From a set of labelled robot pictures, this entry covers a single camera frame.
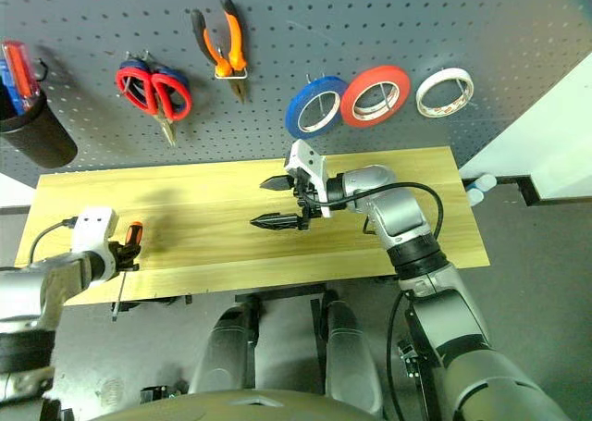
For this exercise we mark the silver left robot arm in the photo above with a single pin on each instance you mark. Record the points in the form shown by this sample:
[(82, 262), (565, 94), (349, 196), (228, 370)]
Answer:
[(28, 287)]

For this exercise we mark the white tape roll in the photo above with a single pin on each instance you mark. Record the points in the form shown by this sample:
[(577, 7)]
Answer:
[(422, 98)]

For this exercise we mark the silver double prong pegboard hook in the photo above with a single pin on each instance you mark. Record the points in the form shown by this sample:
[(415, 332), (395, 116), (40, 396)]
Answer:
[(147, 54)]

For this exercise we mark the white plastic bottle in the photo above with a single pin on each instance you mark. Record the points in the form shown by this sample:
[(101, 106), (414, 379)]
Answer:
[(486, 181), (474, 196)]

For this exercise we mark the blue tape roll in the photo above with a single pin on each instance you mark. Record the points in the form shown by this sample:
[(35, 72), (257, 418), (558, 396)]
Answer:
[(293, 111)]

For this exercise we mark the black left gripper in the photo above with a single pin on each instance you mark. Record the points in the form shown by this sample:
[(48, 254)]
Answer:
[(115, 256)]

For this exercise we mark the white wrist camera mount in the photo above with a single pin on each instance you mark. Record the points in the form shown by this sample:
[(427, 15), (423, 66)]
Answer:
[(94, 226), (303, 159)]

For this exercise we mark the black support frame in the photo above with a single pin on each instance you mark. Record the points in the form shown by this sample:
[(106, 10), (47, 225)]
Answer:
[(277, 291)]

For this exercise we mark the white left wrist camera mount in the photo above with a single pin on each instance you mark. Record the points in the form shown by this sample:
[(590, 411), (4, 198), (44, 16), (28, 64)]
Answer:
[(94, 226)]

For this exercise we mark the grey rounded robot leg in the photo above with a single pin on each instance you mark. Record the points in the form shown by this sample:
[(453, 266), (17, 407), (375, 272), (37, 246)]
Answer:
[(224, 347), (351, 351)]

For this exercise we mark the red tape roll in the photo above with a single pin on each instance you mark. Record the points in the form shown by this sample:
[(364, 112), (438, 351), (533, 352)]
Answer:
[(398, 76)]

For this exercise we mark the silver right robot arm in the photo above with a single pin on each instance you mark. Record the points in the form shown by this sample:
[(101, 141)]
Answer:
[(398, 213)]

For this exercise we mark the grey pegboard wall panel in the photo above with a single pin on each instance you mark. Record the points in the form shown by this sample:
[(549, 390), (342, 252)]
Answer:
[(370, 23)]

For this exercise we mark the black metal bracket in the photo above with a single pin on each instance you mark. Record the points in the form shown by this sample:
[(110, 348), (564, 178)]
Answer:
[(409, 354)]

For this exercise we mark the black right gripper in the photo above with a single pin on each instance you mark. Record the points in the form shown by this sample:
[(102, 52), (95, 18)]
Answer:
[(309, 199)]

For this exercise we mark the dark rounded robot torso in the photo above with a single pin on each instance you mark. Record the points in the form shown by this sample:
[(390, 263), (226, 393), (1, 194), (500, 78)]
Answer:
[(231, 409)]

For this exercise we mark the grey rounded right robot leg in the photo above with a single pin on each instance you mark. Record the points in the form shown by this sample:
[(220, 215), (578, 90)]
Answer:
[(351, 351)]

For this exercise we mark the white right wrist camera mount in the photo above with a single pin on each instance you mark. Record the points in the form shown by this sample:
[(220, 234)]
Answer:
[(303, 159)]

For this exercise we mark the grey rounded left robot leg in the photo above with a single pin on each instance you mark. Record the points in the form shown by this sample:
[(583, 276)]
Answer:
[(224, 347)]

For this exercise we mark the black cylindrical holder cup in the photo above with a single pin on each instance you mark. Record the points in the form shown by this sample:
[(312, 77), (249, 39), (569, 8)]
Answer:
[(41, 143)]

